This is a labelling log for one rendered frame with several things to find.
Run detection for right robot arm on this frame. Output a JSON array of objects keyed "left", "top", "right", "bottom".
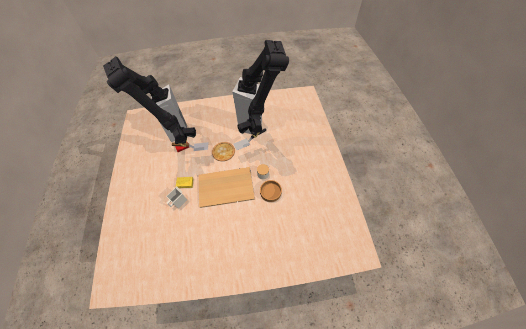
[{"left": 103, "top": 56, "right": 196, "bottom": 143}]

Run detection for wooden cutting board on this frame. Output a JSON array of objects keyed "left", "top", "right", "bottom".
[{"left": 199, "top": 167, "right": 255, "bottom": 208}]

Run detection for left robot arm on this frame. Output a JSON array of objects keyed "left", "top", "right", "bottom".
[{"left": 237, "top": 40, "right": 289, "bottom": 134}]

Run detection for metal spatula with brown handle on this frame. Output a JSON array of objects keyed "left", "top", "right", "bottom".
[{"left": 172, "top": 142, "right": 209, "bottom": 151}]

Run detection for yellow sponge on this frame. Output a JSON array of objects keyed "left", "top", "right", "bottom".
[{"left": 176, "top": 177, "right": 194, "bottom": 188}]

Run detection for grey metal turner with black handle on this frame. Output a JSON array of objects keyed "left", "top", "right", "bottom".
[{"left": 234, "top": 135, "right": 254, "bottom": 150}]

